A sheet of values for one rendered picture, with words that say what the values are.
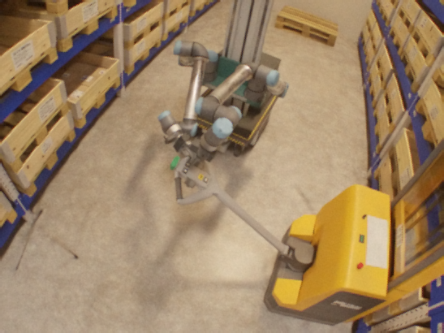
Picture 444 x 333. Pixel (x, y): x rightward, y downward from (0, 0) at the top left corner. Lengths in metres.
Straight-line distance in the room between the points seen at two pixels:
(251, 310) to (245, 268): 0.39
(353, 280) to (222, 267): 1.18
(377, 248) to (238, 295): 1.16
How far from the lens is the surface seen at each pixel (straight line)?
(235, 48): 2.86
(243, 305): 2.52
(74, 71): 3.68
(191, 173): 1.85
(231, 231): 2.76
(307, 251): 2.33
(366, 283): 1.90
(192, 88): 2.12
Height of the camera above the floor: 2.41
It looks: 50 degrees down
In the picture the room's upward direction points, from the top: 13 degrees clockwise
